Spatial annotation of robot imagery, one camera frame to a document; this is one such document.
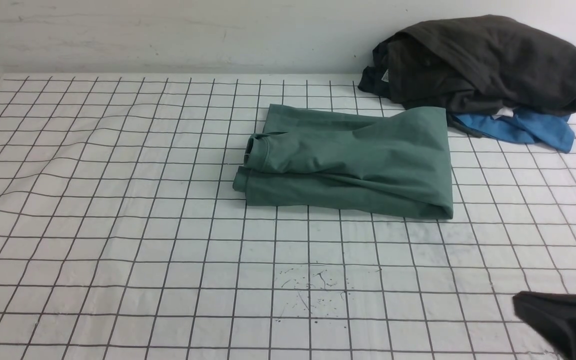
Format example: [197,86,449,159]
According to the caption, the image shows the dark brown garment pile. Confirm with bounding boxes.
[358,14,576,116]

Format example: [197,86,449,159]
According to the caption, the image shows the blue garment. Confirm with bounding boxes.
[450,108,575,154]

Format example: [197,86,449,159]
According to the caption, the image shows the green long-sleeved shirt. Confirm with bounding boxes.
[232,104,454,220]

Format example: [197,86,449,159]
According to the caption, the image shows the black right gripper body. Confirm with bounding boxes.
[512,291,576,360]

